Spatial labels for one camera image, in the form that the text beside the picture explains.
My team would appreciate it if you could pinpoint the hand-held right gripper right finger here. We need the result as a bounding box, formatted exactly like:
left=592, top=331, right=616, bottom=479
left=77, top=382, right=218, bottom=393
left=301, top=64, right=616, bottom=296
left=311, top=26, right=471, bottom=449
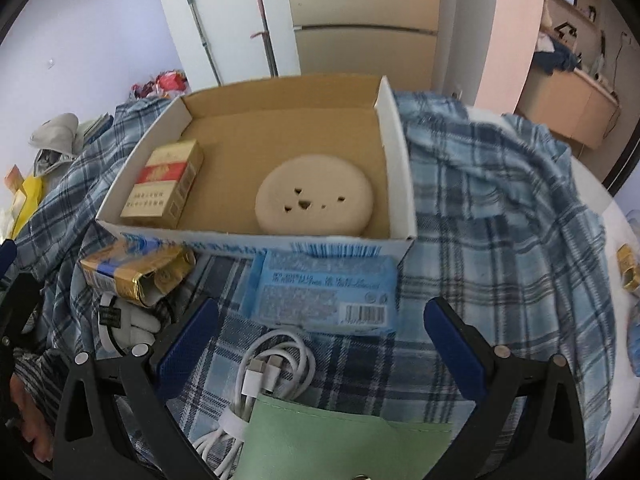
left=422, top=296, right=588, bottom=480

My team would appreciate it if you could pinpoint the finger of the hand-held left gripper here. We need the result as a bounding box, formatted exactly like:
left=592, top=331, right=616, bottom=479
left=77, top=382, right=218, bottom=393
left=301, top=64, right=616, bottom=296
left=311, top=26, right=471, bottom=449
left=0, top=239, right=45, bottom=345

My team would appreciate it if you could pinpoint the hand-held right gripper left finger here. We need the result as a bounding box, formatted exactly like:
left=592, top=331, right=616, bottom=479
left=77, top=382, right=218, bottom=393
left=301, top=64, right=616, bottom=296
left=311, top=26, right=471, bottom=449
left=52, top=297, right=221, bottom=480

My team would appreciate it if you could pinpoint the white plush toy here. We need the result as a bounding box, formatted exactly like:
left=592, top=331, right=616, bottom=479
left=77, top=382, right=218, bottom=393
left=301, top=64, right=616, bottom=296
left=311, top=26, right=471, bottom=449
left=97, top=292, right=173, bottom=356

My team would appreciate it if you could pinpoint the white charging cable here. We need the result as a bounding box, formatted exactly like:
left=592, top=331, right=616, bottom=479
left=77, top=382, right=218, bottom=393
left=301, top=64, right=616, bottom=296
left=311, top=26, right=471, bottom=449
left=192, top=327, right=318, bottom=478

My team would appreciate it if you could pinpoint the blue gold cigarette pack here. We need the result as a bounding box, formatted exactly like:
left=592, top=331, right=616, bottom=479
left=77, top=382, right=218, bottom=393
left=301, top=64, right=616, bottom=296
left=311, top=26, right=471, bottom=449
left=80, top=237, right=197, bottom=308

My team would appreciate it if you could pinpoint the light blue tissue packet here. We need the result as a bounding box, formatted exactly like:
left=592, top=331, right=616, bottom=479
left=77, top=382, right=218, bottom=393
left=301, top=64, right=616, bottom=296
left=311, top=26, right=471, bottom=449
left=246, top=249, right=401, bottom=336

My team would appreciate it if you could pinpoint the green snap pouch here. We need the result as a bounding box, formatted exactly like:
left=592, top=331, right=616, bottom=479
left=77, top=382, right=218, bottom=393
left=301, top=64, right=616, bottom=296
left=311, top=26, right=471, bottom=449
left=227, top=392, right=453, bottom=480

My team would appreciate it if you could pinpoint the white cardboard box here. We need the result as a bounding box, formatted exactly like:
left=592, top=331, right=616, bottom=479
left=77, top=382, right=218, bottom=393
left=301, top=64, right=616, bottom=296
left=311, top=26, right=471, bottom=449
left=95, top=74, right=418, bottom=261

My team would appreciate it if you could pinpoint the person's left hand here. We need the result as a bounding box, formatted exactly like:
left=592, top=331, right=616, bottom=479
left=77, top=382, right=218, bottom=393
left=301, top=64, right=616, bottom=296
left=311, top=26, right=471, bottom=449
left=10, top=374, right=52, bottom=464

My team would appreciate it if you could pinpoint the yellow bag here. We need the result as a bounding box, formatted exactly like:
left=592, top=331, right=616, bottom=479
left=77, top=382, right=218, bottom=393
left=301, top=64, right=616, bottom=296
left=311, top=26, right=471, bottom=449
left=10, top=175, right=46, bottom=238

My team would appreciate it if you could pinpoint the grey cloth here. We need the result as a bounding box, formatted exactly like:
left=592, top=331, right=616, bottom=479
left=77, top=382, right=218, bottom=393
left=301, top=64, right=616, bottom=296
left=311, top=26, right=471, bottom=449
left=29, top=112, right=81, bottom=176

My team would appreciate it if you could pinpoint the blue plaid shirt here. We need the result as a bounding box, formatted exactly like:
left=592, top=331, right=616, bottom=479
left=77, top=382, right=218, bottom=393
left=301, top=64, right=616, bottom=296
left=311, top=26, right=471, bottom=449
left=12, top=91, right=618, bottom=480

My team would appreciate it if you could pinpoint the red gold cigarette pack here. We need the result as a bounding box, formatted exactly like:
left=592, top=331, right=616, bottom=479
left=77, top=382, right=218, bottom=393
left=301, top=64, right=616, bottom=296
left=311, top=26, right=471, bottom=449
left=120, top=140, right=205, bottom=227

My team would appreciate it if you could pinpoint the open gold cigarette pack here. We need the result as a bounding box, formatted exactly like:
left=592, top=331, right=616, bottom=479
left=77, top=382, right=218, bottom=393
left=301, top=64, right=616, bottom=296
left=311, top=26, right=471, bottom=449
left=616, top=244, right=640, bottom=292

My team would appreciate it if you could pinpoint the red plastic bag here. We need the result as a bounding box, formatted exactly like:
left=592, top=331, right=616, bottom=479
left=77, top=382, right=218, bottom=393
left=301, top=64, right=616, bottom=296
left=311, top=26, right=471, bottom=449
left=131, top=70, right=190, bottom=101

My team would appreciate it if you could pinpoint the wooden vanity desk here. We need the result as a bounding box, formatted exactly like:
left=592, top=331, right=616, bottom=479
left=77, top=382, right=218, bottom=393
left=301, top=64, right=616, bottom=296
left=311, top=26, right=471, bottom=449
left=515, top=0, right=626, bottom=150

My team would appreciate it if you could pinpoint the dark blue clothing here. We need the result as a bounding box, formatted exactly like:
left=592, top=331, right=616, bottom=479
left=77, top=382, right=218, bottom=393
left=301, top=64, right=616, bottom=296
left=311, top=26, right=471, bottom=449
left=534, top=35, right=583, bottom=75

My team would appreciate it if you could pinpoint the beige drawer cabinet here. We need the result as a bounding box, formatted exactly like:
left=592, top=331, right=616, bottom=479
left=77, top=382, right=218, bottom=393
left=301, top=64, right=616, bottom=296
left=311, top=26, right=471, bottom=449
left=282, top=0, right=446, bottom=93

